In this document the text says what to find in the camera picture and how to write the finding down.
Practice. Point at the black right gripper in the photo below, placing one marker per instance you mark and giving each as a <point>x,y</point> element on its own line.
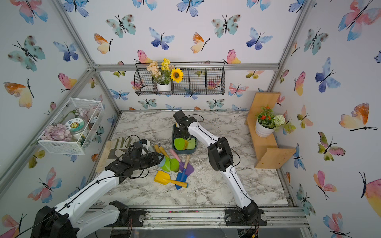
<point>184,134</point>

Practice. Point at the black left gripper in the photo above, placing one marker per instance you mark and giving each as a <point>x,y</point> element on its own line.
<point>154,158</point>

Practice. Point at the green trowel yellow foam handle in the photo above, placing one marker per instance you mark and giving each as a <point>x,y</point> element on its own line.
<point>178,139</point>

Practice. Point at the green shovel wooden handle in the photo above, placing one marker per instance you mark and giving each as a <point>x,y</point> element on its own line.
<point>191,144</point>

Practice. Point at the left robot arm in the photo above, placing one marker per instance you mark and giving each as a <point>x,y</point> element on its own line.
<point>68,219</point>

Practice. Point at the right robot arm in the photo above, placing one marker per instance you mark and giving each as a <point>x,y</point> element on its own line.
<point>221,159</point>

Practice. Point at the teal plastic storage box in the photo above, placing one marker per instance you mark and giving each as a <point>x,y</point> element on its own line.
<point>184,151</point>

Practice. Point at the light blue trowel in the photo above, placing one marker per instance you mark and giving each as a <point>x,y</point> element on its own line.
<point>162,162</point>

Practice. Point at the white and grey garden glove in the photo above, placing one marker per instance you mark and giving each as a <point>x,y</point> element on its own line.
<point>116,148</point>

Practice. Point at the yellow plastic scoop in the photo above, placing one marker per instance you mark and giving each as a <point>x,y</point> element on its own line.
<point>164,179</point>

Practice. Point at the sunflower bouquet white pot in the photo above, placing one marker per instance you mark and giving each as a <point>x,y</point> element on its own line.
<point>164,74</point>

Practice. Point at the round green tin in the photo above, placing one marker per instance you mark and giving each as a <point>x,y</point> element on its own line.
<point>76,125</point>

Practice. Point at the pink artificial flowers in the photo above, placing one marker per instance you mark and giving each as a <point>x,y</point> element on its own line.
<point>56,133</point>

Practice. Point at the potted red flowers white pot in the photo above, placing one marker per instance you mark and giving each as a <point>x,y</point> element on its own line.
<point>268,122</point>

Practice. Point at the wooden corner shelf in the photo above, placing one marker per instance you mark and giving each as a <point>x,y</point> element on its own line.
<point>269,155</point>

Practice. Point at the black wire wall basket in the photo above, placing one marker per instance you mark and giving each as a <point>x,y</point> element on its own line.
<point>196,79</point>

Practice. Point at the blue shovel wooden handle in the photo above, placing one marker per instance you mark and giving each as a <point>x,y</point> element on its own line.
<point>182,176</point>

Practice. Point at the white wire side basket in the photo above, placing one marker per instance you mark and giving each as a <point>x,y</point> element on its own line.
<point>92,111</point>

